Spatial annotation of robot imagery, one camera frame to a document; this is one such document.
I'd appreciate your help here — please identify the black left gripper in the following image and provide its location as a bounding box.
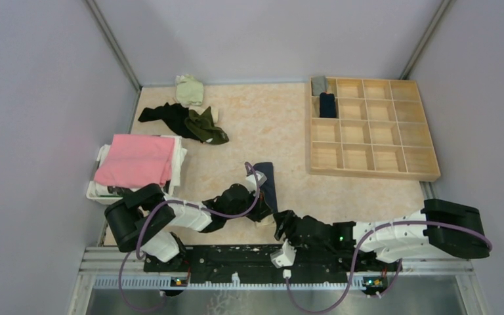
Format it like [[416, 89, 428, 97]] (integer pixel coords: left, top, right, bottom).
[[225, 186, 273, 222]]

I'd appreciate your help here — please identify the navy underwear cream waistband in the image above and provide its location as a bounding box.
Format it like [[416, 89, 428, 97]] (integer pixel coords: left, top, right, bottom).
[[248, 162, 278, 227]]

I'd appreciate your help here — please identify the navy orange underwear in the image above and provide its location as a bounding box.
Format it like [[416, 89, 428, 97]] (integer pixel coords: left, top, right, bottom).
[[319, 93, 337, 118]]

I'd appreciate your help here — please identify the grey underwear white waistband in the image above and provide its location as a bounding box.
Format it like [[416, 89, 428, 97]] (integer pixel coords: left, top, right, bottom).
[[310, 75, 328, 96]]

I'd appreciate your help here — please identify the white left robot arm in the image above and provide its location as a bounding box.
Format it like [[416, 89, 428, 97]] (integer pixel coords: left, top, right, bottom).
[[104, 184, 273, 271]]

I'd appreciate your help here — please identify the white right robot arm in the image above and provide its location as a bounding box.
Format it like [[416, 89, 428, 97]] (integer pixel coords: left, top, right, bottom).
[[270, 199, 492, 270]]

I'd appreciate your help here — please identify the dark green underwear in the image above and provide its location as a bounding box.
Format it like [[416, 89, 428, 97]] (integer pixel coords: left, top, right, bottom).
[[184, 110, 230, 145]]

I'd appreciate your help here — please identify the black underwear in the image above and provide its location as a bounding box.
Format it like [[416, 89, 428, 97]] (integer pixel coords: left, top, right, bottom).
[[138, 102, 200, 141]]

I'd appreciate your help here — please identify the light green underwear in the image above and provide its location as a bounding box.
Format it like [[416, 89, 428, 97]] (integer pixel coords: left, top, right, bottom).
[[175, 74, 205, 106]]

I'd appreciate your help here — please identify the pink folded cloth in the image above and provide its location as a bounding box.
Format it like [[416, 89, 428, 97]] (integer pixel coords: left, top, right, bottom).
[[94, 134, 175, 188]]

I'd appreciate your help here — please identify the wooden compartment tray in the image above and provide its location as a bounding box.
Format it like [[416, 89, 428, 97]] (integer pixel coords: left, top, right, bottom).
[[306, 77, 441, 182]]

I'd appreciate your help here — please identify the white perforated plastic basket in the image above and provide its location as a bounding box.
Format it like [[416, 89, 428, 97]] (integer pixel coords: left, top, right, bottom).
[[86, 145, 179, 206]]

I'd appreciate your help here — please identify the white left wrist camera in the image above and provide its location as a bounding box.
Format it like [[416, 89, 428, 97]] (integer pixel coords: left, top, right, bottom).
[[243, 171, 267, 192]]

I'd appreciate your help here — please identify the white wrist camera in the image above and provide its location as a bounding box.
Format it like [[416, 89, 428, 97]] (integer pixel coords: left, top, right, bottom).
[[270, 241, 297, 280], [243, 171, 267, 192]]

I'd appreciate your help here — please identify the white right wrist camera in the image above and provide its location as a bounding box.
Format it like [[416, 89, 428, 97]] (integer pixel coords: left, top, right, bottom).
[[270, 241, 297, 280]]

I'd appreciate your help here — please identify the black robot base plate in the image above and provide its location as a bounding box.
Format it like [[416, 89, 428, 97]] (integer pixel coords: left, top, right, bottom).
[[144, 244, 399, 284]]

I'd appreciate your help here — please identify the aluminium frame rail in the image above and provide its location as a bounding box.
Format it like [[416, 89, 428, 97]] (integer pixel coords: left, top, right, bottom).
[[68, 246, 492, 314]]

